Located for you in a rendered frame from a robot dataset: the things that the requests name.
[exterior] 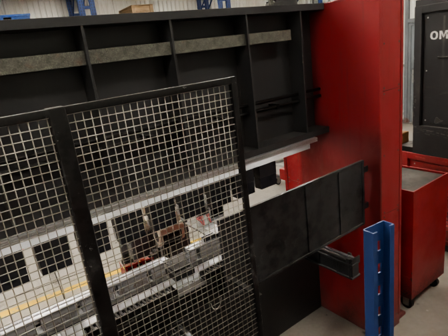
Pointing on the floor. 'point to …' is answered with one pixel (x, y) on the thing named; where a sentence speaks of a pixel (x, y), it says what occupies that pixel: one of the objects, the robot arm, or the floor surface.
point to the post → (82, 219)
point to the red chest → (422, 230)
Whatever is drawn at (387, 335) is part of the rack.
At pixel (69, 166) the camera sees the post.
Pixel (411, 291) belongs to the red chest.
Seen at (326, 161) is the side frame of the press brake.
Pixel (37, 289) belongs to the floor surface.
